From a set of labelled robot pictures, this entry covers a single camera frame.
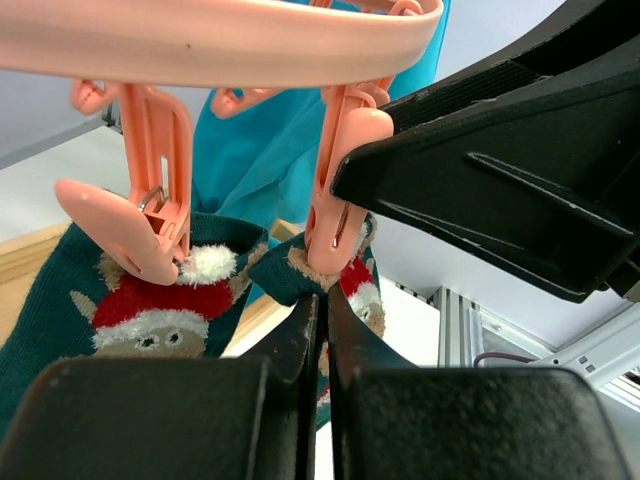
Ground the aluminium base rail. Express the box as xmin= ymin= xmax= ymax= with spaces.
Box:
xmin=394 ymin=282 xmax=640 ymax=401

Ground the pink round clip hanger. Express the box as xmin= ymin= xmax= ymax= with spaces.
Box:
xmin=1 ymin=1 xmax=444 ymax=285

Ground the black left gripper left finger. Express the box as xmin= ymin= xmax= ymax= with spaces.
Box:
xmin=1 ymin=295 xmax=319 ymax=479

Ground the wooden hanger rack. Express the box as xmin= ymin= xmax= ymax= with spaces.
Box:
xmin=1 ymin=222 xmax=292 ymax=357

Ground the green reindeer sock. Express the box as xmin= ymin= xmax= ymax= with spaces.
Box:
xmin=1 ymin=213 xmax=268 ymax=430
xmin=249 ymin=214 xmax=411 ymax=429

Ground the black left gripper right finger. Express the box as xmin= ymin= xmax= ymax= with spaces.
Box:
xmin=327 ymin=287 xmax=636 ymax=480

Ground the teal cloth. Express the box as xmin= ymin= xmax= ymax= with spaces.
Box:
xmin=190 ymin=1 xmax=449 ymax=243

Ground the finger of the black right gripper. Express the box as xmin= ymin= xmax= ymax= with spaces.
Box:
xmin=384 ymin=0 xmax=639 ymax=134
xmin=331 ymin=49 xmax=639 ymax=303

